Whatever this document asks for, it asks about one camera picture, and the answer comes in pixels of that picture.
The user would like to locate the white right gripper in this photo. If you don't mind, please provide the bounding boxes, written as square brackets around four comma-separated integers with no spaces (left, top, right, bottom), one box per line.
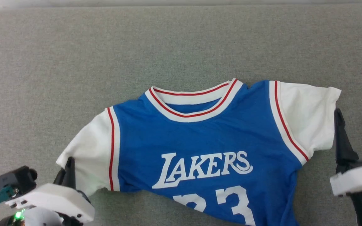
[330,107,362,197]

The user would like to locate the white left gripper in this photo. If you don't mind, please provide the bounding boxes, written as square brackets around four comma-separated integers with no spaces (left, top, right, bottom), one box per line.
[5,157,96,223]

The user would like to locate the blue white Lakers jersey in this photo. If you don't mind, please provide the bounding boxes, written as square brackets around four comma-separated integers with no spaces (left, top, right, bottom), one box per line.
[56,78,342,226]

